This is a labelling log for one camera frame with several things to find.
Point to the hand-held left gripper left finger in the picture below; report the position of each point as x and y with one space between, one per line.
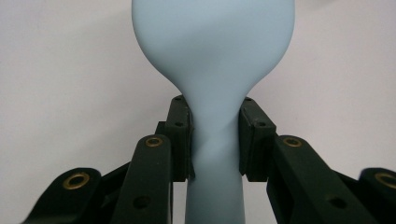
180 140

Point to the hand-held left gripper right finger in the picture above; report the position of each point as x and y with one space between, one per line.
255 146

